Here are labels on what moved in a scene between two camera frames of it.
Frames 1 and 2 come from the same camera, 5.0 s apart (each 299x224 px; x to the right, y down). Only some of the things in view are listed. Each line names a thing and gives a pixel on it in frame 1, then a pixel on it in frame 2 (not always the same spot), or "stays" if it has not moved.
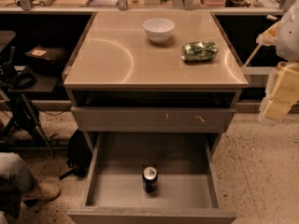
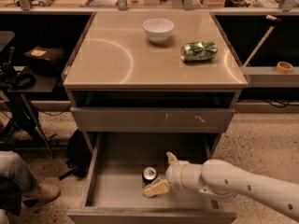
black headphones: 24,80 stays
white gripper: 289,37 → 175,172
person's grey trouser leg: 14,170 stays
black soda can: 149,178 stays
